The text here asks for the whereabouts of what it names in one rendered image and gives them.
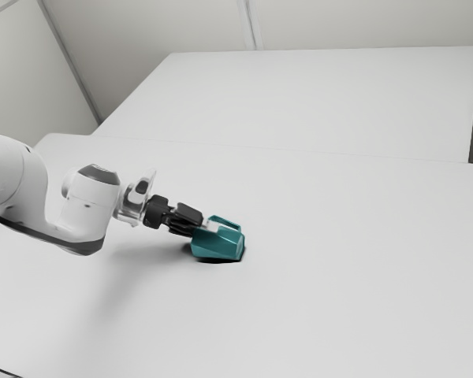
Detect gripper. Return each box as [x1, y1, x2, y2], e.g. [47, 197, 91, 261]
[143, 194, 218, 239]

